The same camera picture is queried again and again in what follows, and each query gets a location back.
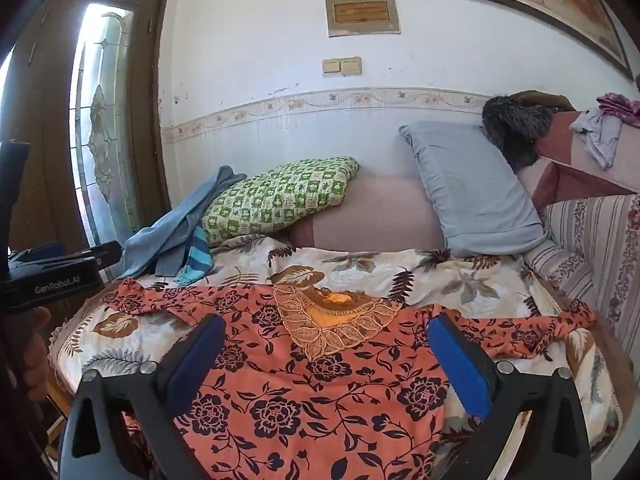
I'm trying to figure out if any orange floral blouse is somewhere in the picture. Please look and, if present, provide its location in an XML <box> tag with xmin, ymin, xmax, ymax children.
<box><xmin>102</xmin><ymin>276</ymin><xmax>599</xmax><ymax>480</ymax></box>

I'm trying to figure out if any person's left hand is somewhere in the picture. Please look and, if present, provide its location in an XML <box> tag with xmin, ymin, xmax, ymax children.
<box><xmin>8</xmin><ymin>307</ymin><xmax>51</xmax><ymax>402</ymax></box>

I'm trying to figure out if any cream leaf-pattern bed blanket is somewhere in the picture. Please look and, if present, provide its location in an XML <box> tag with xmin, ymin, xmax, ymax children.
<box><xmin>51</xmin><ymin>235</ymin><xmax>634</xmax><ymax>460</ymax></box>

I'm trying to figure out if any blue grey cloth garment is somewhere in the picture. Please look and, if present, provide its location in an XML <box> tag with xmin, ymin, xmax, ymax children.
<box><xmin>119</xmin><ymin>166</ymin><xmax>246</xmax><ymax>280</ymax></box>

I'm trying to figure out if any teal striped cloth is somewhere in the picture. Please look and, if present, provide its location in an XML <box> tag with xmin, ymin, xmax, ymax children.
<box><xmin>175</xmin><ymin>221</ymin><xmax>214</xmax><ymax>286</ymax></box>

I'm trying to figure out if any striped floral sofa cushion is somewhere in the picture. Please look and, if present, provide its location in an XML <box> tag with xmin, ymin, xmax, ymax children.
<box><xmin>525</xmin><ymin>194</ymin><xmax>639</xmax><ymax>366</ymax></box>

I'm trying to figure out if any wooden stained-glass door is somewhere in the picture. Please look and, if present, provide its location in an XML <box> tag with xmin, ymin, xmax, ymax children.
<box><xmin>1</xmin><ymin>0</ymin><xmax>169</xmax><ymax>252</ymax></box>

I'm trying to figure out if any green white checkered pillow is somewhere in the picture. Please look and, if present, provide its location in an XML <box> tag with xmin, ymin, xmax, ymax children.
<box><xmin>202</xmin><ymin>156</ymin><xmax>360</xmax><ymax>247</ymax></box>

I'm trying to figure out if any light blue pillow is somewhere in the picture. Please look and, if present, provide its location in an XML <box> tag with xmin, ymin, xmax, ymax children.
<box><xmin>399</xmin><ymin>122</ymin><xmax>548</xmax><ymax>258</ymax></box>

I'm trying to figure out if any pink maroon sofa backrest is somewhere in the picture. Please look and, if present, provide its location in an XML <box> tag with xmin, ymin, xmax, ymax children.
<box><xmin>518</xmin><ymin>112</ymin><xmax>640</xmax><ymax>210</ymax></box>

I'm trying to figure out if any pink mattress headboard cushion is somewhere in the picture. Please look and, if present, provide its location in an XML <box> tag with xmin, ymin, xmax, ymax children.
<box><xmin>290</xmin><ymin>176</ymin><xmax>445</xmax><ymax>252</ymax></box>

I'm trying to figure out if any grey crumpled garment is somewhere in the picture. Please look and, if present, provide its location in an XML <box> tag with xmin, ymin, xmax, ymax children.
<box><xmin>570</xmin><ymin>108</ymin><xmax>623</xmax><ymax>170</ymax></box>

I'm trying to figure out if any dark fuzzy plush item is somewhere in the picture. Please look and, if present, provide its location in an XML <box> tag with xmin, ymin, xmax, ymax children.
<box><xmin>482</xmin><ymin>90</ymin><xmax>575</xmax><ymax>174</ymax></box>

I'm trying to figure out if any purple crumpled garment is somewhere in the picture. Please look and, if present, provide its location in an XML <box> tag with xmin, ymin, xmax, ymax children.
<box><xmin>597</xmin><ymin>93</ymin><xmax>640</xmax><ymax>128</ymax></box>

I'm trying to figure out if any beige wall light switch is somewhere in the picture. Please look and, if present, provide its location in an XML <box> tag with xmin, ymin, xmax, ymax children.
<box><xmin>322</xmin><ymin>56</ymin><xmax>362</xmax><ymax>77</ymax></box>

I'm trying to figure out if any small framed wall plaque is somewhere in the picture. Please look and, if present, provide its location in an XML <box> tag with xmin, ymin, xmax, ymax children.
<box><xmin>324</xmin><ymin>0</ymin><xmax>400</xmax><ymax>38</ymax></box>

